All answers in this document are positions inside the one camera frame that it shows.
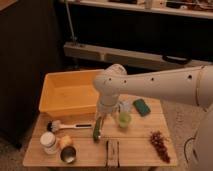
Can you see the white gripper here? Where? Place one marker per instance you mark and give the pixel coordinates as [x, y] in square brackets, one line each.
[106, 106]

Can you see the wooden block eraser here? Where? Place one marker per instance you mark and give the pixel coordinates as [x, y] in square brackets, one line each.
[112, 153]

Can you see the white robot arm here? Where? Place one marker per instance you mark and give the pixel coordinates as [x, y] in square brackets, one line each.
[193, 85]

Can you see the green plastic cup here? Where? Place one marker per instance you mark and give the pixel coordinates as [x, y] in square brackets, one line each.
[124, 119]

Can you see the metal cup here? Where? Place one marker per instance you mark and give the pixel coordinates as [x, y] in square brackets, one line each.
[68, 154]

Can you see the grey crumpled cloth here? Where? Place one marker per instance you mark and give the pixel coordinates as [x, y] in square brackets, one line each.
[125, 106]

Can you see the green cucumber toy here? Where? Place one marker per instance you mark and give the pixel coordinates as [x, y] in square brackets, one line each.
[97, 129]

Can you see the yellow plastic bin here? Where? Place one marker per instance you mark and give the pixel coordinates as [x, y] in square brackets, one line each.
[69, 93]

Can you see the teal sponge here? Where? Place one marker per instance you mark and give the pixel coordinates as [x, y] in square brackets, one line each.
[141, 107]

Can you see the white dish brush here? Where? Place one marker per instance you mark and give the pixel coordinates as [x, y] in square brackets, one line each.
[54, 126]

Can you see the dried red flower bunch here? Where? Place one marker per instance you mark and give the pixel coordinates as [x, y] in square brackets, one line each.
[157, 141]

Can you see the white lidded jar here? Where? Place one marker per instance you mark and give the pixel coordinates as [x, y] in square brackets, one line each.
[49, 142]

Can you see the wooden shelf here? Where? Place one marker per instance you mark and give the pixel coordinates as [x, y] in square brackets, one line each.
[141, 8]

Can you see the grey metal rail base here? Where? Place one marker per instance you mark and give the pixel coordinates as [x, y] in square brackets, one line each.
[124, 57]

